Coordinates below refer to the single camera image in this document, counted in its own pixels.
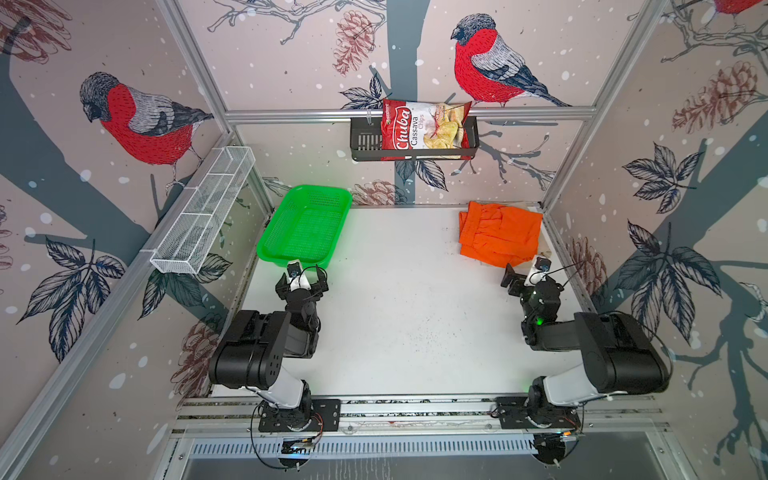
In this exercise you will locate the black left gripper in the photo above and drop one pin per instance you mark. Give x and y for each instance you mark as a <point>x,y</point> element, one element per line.
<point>316,288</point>

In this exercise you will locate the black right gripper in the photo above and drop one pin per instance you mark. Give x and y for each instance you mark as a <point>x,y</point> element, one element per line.
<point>517,281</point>

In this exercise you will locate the orange shorts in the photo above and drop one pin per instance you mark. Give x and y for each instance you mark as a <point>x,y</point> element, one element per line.
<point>499,235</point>

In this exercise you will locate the beige shorts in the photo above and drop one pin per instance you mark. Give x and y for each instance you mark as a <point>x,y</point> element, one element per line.
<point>544,249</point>

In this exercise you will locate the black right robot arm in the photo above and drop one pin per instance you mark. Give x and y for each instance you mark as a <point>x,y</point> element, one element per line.
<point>617,357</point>

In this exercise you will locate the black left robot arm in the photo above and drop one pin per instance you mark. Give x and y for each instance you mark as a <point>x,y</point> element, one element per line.
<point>251,352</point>

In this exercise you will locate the green plastic basket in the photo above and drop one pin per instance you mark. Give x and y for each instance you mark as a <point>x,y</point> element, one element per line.
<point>306,226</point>

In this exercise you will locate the red cassava chips bag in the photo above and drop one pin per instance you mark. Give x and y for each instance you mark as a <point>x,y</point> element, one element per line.
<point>407,126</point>

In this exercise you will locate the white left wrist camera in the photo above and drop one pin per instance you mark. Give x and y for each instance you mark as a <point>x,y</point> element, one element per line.
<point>295,275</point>

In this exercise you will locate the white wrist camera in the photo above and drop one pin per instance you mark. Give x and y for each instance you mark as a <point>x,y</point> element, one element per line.
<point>539,270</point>
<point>295,275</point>

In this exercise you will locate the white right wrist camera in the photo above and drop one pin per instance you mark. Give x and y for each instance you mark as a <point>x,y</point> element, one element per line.
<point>539,270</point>

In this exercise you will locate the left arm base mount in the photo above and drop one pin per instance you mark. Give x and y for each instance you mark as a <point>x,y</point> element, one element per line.
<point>313,414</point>

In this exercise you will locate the white wire mesh shelf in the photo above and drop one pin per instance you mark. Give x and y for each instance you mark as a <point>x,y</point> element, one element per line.
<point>191,237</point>

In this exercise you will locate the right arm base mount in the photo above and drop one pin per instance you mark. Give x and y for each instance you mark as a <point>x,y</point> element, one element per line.
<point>534,411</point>

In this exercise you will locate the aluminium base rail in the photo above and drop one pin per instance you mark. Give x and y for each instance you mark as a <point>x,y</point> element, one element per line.
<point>410,426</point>

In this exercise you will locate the black wall basket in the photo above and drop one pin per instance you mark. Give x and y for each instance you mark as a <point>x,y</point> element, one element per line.
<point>366,144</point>

